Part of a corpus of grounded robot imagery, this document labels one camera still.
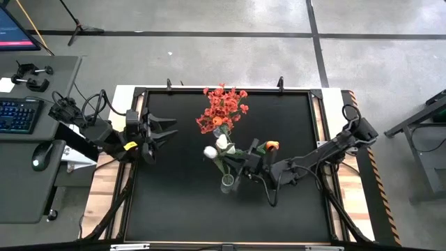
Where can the black backlit keyboard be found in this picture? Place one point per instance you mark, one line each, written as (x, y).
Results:
(19, 115)

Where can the silver corner plate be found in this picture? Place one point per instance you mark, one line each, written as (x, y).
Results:
(321, 143)

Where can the black yellow hazard tape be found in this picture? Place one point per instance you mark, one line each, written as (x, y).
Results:
(387, 209)

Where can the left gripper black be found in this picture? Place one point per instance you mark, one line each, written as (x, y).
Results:
(149, 146)

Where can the grey side desk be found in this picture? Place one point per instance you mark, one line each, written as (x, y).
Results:
(62, 69)

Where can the black metal stand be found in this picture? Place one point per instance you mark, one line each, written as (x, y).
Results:
(418, 118)

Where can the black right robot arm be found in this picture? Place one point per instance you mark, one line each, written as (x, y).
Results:
(331, 150)

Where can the orange blossom flower bunch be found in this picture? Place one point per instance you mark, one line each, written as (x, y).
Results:
(223, 104)

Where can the black frame clamp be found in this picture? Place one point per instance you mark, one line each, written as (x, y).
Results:
(280, 83)
(169, 84)

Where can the black floor tripod stand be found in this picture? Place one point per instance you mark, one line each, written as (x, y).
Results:
(82, 28)

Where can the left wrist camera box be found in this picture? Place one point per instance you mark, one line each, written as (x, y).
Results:
(133, 122)

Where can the monitor with lit screen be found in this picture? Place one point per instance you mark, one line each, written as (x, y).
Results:
(14, 31)

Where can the orange tulip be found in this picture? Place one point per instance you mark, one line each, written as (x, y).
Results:
(272, 145)
(217, 121)

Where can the tall clear glass vase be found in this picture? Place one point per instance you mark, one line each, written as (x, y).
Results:
(226, 190)

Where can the black computer mouse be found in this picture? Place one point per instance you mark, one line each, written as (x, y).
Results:
(42, 156)

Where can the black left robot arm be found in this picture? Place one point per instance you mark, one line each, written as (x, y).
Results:
(101, 134)

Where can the silver metal bracket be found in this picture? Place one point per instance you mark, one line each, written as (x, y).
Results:
(324, 248)
(129, 247)

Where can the small yellow tag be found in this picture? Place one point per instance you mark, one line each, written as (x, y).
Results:
(130, 145)

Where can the black c-clamp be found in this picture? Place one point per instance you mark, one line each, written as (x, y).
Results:
(36, 84)
(26, 68)

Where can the black aluminium table frame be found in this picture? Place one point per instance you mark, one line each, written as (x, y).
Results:
(261, 91)

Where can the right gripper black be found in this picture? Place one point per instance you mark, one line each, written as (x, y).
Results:
(259, 167)

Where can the black diagonal support strut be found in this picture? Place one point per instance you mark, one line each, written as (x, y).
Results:
(345, 216)
(115, 201)

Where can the small white card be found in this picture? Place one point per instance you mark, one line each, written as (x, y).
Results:
(6, 84)

